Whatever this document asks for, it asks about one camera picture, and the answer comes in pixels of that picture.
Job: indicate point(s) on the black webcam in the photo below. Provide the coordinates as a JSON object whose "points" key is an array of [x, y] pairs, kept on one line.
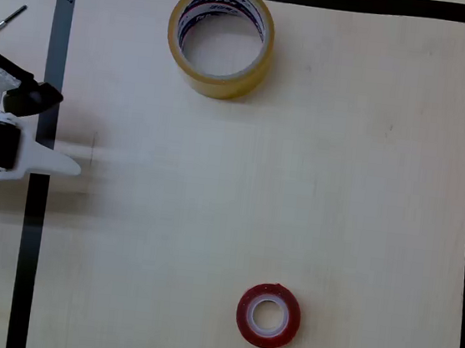
{"points": [[31, 96]]}

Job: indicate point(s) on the large yellowish packing tape roll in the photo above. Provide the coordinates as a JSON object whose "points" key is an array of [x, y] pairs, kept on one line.
{"points": [[253, 80]]}

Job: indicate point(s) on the small red tape roll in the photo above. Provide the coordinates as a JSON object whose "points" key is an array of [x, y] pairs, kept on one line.
{"points": [[244, 311]]}

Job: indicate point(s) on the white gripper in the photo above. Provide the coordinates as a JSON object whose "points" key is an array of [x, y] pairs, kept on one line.
{"points": [[1, 143]]}

